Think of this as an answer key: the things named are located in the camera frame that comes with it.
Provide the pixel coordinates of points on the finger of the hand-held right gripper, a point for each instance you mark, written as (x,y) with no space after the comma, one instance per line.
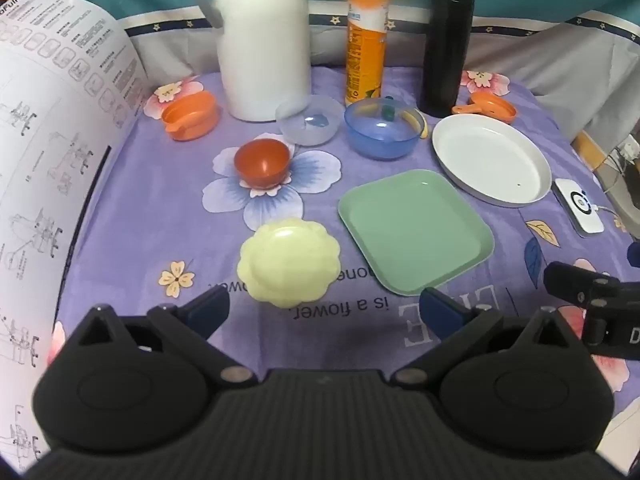
(575,282)

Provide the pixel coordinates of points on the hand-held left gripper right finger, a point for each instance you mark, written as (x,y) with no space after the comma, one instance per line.
(441,311)

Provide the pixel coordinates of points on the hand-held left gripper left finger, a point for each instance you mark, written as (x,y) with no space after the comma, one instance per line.
(207,306)

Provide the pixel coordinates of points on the green square plate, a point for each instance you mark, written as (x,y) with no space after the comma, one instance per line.
(415,230)

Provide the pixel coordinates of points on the yellow flower-shaped plate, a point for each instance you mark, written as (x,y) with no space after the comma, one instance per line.
(287,260)

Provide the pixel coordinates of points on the white oval plate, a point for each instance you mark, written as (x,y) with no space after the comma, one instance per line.
(490,160)

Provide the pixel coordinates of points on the red-brown bowl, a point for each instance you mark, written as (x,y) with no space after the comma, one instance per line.
(262,162)

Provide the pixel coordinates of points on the blue transparent bowl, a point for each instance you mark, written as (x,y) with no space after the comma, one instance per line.
(380,137)

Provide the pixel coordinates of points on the clear plastic bowl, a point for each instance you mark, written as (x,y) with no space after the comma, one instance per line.
(310,127)

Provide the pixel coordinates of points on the white power bank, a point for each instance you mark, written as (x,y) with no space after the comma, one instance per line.
(577,205)

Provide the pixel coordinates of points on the purple floral blanket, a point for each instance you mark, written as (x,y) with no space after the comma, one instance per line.
(150,210)

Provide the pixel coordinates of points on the wooden board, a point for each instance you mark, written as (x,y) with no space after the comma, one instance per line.
(587,150)

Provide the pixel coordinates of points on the yellow toy banana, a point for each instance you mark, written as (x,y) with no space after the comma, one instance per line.
(417,122)

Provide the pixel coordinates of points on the orange plastic cup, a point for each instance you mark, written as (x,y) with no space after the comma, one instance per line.
(192,115)

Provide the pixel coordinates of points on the orange toy pan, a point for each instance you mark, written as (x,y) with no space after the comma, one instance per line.
(492,107)

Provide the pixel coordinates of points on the small green toy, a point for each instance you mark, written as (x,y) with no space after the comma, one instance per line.
(389,107)

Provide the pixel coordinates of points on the grey quilt with star trim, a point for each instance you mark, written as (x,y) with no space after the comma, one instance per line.
(550,60)

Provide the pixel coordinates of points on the white printed instruction sheet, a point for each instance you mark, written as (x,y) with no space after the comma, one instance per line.
(50,110)

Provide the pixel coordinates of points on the black thermos flask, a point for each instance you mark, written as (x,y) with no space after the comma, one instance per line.
(445,50)

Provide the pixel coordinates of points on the large white jug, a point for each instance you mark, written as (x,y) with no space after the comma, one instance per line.
(265,50)

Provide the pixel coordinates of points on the orange juice bottle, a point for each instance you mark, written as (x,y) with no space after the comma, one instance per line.
(367,50)

